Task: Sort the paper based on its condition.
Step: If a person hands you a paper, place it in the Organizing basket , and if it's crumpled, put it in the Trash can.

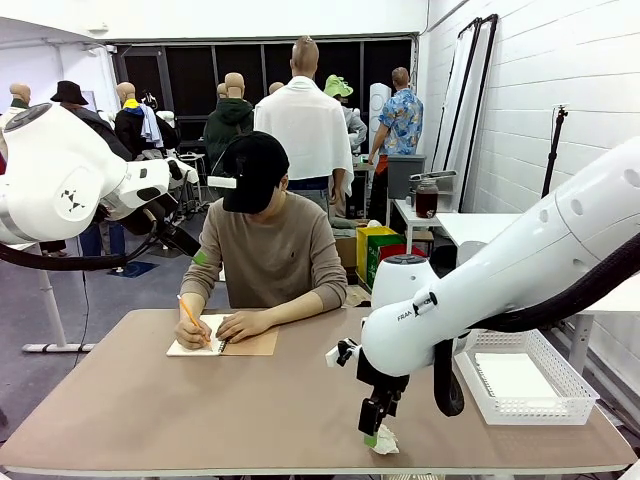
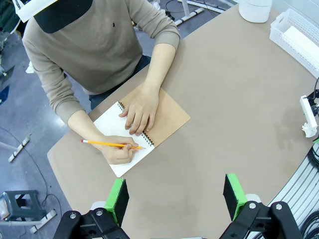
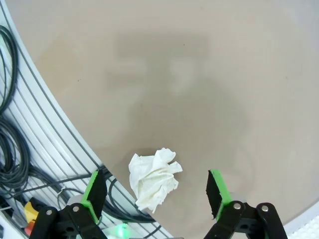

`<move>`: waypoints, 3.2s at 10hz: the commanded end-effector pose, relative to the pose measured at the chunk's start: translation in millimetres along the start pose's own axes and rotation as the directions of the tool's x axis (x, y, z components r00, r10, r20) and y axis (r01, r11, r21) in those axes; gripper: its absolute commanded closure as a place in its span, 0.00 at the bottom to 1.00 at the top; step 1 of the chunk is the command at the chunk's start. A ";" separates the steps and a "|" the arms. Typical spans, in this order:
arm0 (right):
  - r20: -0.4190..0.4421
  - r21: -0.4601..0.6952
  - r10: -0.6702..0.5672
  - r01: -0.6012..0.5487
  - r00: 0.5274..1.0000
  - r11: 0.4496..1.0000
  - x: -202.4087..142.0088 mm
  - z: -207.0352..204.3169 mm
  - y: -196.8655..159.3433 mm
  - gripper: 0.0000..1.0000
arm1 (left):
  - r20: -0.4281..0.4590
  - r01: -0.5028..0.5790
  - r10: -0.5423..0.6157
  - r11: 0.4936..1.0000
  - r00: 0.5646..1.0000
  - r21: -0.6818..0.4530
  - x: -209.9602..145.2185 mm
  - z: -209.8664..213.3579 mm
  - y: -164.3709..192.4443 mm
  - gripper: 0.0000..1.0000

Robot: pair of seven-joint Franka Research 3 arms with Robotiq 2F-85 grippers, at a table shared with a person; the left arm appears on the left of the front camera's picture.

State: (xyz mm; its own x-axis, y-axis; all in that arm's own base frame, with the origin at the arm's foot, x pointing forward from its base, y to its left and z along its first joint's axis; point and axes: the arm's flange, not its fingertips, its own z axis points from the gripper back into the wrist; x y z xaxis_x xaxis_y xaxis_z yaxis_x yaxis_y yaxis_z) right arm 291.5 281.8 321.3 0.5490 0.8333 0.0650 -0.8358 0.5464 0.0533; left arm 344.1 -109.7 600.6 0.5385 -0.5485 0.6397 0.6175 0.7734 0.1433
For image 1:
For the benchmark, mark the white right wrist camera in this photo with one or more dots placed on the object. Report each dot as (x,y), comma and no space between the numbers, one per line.
(340,355)

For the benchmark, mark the lime green hat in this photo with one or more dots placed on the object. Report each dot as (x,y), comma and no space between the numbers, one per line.
(335,86)

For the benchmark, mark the beige long sleeve sweater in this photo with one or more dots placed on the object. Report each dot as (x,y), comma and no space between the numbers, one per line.
(280,255)

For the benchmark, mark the person's left forearm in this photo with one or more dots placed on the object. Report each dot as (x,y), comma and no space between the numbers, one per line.
(310,302)

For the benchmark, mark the black baseball cap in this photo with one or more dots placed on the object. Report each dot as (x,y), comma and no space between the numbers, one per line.
(255,165)

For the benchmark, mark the small white side table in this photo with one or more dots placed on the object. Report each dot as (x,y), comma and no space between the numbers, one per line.
(407,212)

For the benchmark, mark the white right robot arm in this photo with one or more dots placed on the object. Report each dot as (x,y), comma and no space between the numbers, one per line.
(500,285)

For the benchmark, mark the white tall cylinder appliance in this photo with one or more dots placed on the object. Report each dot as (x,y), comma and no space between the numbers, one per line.
(380,107)

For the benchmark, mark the mannequin with yellow scarf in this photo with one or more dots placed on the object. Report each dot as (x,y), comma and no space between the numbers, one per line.
(130,125)

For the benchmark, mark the mannequin with green collar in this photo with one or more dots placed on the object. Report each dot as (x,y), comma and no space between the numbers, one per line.
(20,95)

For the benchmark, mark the yellow green paper bag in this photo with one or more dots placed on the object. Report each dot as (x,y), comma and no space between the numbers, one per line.
(362,250)

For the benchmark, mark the metal frame stool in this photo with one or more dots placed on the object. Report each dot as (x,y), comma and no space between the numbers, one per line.
(192,160)

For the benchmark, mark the mannequin in black bucket hat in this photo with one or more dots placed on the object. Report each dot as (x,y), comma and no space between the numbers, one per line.
(70,92)

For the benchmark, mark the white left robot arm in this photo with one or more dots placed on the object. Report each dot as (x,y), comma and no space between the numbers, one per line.
(50,165)

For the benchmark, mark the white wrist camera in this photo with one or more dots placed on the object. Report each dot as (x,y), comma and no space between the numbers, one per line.
(340,355)
(187,170)

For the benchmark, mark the yellow pencil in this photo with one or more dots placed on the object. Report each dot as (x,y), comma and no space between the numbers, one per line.
(185,306)

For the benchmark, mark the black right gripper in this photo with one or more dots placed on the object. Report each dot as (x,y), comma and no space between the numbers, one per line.
(382,382)

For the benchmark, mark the person's right hand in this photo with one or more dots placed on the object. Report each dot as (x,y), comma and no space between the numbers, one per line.
(190,336)

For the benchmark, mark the white head mounted camera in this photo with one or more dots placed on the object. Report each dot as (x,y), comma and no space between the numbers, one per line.
(222,182)

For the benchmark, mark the mannequin in floral blue shirt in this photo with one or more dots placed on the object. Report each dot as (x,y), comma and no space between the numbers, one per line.
(400,125)

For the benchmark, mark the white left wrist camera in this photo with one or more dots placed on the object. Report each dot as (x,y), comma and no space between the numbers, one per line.
(187,170)

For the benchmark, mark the white paper ball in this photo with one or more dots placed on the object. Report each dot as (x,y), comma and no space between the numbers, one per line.
(386,441)

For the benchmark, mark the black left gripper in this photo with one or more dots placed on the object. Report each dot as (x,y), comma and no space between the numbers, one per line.
(161,217)

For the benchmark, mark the white notepad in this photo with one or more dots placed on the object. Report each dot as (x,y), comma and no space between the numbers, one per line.
(520,375)

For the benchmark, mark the person's left hand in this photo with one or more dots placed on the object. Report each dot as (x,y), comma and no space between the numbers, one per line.
(247,326)

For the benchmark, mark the person's right forearm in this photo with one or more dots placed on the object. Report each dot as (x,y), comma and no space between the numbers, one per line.
(192,302)

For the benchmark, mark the red shopping bag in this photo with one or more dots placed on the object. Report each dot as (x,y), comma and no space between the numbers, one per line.
(400,249)

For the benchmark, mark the large white table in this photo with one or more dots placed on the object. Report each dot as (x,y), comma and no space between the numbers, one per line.
(480,225)

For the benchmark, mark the mannequin in dark green hoodie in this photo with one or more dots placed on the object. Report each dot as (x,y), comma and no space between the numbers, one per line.
(225,125)

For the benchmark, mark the blue floor marker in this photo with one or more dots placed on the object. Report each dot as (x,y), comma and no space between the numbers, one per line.
(137,269)

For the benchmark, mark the brown glass jar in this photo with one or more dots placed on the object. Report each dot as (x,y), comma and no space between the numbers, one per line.
(426,200)

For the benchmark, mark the spiral notebook brown cover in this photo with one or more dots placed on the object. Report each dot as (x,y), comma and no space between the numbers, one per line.
(257,346)

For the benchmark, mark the grey plastic bin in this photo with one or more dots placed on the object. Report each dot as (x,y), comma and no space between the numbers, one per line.
(402,175)

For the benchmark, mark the folded grey green cloth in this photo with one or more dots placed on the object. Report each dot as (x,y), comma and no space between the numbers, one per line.
(347,227)

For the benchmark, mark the white desk leg stand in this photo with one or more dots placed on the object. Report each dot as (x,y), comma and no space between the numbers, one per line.
(52,310)

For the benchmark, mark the black framed white panel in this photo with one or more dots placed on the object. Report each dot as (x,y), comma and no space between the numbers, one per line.
(457,110)
(476,90)

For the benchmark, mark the mannequin in grey hoodie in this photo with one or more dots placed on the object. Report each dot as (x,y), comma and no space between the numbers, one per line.
(356,125)

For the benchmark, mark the white perforated plastic basket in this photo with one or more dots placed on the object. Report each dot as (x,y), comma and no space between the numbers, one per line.
(545,412)

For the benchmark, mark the black tripod with camera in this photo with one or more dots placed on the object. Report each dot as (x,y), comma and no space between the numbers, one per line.
(555,150)

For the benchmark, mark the cardboard box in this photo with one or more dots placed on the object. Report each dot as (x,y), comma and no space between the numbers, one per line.
(346,255)

